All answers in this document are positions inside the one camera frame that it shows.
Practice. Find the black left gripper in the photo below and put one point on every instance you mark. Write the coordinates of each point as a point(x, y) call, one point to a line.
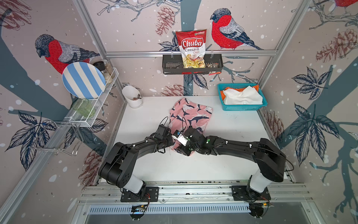
point(170, 142)

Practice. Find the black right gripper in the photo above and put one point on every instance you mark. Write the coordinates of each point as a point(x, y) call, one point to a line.
point(182, 150)

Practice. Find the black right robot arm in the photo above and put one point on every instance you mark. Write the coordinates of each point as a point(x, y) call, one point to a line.
point(270, 160)

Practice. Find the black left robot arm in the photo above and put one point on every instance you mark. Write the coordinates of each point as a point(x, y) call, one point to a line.
point(117, 168)

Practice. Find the teal plastic basket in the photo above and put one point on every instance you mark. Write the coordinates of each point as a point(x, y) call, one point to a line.
point(222, 87)

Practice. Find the white ceramic cup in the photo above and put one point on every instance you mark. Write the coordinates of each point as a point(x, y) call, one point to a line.
point(132, 96)

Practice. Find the small snack packet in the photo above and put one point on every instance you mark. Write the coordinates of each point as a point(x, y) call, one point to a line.
point(212, 65)

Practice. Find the green glass bowl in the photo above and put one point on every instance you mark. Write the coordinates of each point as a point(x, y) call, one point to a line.
point(84, 108)

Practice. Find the dark lid spice jar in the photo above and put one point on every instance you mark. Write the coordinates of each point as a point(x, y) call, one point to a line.
point(101, 66)

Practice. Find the red Chuba chips bag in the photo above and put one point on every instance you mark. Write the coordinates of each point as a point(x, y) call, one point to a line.
point(192, 45)

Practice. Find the blue white striped plate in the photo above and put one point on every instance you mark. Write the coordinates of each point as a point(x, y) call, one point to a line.
point(83, 80)

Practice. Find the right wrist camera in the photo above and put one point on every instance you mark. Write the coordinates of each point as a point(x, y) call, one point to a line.
point(178, 136)

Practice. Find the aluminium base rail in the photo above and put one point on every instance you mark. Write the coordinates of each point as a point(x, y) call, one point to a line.
point(189, 198)

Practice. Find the black wire wall basket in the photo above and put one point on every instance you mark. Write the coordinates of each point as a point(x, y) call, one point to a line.
point(173, 65)

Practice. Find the clear acrylic wall shelf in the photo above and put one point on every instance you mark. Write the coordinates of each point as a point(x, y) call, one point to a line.
point(74, 118)

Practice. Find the chrome wire wall rack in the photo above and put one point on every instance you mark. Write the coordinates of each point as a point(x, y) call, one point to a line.
point(58, 137)

